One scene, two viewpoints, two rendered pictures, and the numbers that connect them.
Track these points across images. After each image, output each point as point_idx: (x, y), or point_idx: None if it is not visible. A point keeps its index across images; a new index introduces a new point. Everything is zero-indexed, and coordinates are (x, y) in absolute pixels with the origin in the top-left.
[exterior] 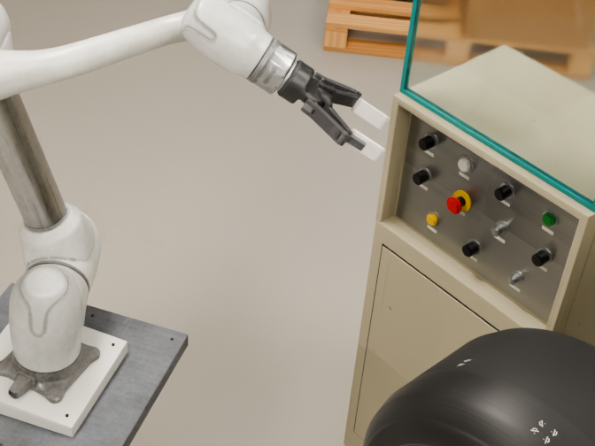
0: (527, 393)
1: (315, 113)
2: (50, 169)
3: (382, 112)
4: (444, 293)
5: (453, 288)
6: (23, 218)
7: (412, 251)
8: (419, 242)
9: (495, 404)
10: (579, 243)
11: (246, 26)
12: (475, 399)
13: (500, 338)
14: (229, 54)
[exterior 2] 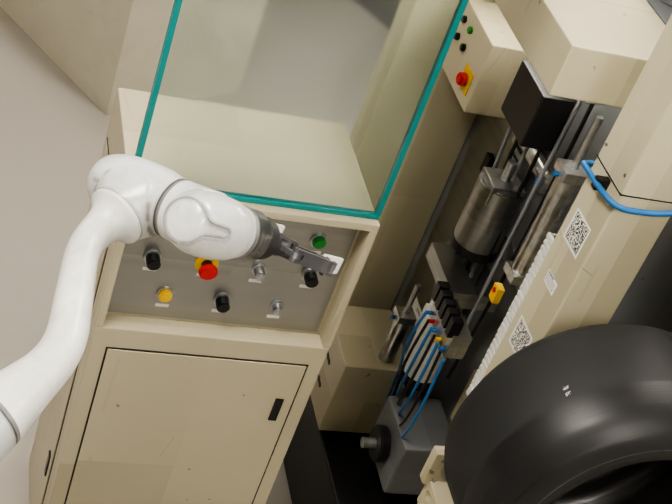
0: (644, 381)
1: (304, 258)
2: None
3: (279, 224)
4: (200, 358)
5: (212, 349)
6: None
7: (152, 337)
8: (153, 325)
9: (643, 402)
10: (369, 251)
11: (239, 206)
12: (628, 407)
13: (553, 358)
14: (240, 243)
